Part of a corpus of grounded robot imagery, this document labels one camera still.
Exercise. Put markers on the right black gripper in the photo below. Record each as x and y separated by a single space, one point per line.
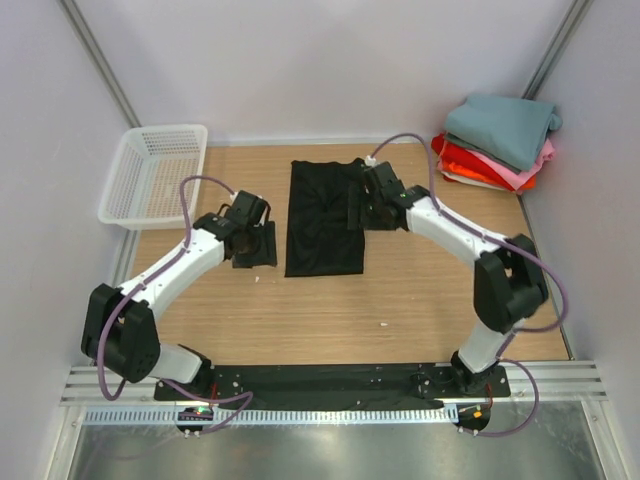
355 202

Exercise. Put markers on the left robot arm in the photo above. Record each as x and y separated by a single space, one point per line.
120 330

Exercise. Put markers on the white plastic basket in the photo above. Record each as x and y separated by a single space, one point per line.
143 187

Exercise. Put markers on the folded white t shirt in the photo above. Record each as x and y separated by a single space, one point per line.
463 180

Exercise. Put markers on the folded orange t shirt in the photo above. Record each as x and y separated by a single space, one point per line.
492 178

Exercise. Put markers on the black t shirt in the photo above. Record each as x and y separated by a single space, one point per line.
318 242

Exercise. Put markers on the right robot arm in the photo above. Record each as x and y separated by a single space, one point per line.
508 284

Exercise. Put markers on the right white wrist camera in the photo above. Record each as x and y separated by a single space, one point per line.
370 161

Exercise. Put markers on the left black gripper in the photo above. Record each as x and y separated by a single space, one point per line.
266 253

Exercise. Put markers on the folded red t shirt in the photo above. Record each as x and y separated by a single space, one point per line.
450 153

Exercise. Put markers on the folded teal t shirt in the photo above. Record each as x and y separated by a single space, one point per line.
513 129

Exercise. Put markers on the folded pink t shirt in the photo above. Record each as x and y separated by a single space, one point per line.
517 177

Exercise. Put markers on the white slotted cable duct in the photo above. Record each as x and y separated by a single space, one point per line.
199 416

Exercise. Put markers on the folded grey t shirt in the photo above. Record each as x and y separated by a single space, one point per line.
466 145

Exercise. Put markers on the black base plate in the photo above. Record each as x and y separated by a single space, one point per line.
371 387

